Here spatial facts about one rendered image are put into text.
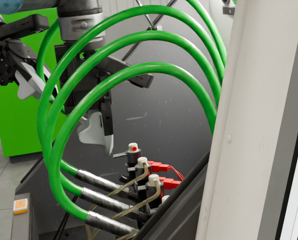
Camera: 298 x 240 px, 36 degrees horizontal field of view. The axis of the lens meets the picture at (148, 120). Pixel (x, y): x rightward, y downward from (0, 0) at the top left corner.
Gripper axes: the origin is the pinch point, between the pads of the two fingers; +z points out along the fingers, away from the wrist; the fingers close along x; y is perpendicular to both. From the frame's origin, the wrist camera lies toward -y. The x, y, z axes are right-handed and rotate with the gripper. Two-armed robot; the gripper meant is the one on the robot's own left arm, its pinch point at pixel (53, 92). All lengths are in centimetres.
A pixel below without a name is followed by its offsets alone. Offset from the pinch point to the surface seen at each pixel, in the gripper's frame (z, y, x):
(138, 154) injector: 21.5, -5.9, 1.3
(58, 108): 13.4, -11.4, 24.2
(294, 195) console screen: 40, -32, 44
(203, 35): 16.1, -29.8, 5.4
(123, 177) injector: 22.7, -0.6, 1.7
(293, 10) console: 30, -41, 40
